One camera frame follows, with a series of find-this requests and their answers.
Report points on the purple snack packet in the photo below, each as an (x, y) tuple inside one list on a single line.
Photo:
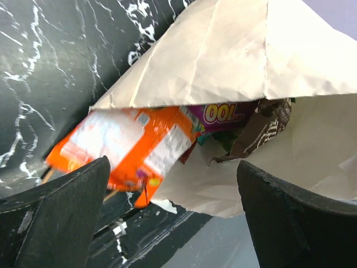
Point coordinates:
[(222, 116)]

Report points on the orange snack packet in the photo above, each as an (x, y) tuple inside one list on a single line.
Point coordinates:
[(142, 145)]

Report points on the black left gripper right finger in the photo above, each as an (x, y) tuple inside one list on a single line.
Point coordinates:
[(294, 227)]

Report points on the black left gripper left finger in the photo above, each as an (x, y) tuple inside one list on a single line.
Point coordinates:
[(53, 225)]

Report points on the beige paper bag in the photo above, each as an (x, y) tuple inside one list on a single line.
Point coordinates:
[(234, 51)]

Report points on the brown sea salt packet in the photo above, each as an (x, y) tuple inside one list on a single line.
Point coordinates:
[(269, 119)]

